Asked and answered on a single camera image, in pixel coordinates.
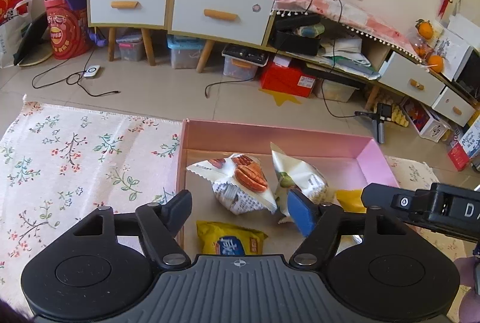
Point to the white floor device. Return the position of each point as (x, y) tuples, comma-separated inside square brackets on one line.
[(92, 71)]

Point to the black monitor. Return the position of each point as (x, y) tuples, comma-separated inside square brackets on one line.
[(470, 79)]

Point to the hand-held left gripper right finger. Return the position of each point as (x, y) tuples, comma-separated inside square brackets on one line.
[(302, 212)]

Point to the yellow striped packet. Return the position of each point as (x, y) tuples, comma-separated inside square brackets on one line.
[(350, 201)]

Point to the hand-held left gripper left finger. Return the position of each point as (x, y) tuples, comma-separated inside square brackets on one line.
[(180, 210)]

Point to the clear storage box black lid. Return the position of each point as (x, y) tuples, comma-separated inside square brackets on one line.
[(243, 62)]

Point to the yellow star mat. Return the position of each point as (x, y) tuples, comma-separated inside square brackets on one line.
[(281, 97)]

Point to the white packet red nut print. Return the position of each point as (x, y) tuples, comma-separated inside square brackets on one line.
[(243, 180)]

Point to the white red shopping bag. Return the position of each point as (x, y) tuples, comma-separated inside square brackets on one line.
[(11, 30)]

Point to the red box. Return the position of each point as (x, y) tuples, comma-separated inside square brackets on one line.
[(285, 80)]

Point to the white packet green nut print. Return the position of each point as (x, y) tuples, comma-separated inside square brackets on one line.
[(300, 176)]

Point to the white paper bag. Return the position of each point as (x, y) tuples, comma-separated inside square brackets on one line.
[(455, 49)]

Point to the orange fruit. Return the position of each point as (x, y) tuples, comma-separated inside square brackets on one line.
[(435, 64), (425, 30)]

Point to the black tripod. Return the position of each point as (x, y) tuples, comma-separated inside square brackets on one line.
[(382, 116)]

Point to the clear storage box yellow contents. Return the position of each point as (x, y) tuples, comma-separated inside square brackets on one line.
[(335, 90)]

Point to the black flat panel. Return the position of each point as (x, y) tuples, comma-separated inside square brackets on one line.
[(32, 41)]

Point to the yellow packet blue label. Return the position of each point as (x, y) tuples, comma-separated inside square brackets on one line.
[(225, 238)]

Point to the yellow egg carton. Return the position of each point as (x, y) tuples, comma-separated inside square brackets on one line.
[(399, 117)]

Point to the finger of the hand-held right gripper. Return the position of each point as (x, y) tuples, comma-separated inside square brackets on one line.
[(378, 195)]

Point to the small white drawer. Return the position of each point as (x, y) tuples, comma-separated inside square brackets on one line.
[(446, 101)]

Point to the pink cardboard box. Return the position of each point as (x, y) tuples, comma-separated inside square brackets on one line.
[(330, 169)]

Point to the pile of papers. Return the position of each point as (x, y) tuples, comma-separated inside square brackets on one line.
[(348, 52)]

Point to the pink cloth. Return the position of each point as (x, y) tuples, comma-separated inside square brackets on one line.
[(337, 15)]

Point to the low wooden cabinet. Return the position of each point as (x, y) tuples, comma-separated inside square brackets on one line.
[(375, 56)]

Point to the white printed box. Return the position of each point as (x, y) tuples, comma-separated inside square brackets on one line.
[(427, 122)]

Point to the floral tablecloth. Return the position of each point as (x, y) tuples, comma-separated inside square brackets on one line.
[(75, 157)]

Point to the red blue white carton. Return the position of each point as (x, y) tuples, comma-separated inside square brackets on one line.
[(465, 146)]

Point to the person's right hand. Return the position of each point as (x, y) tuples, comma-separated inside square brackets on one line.
[(465, 270)]

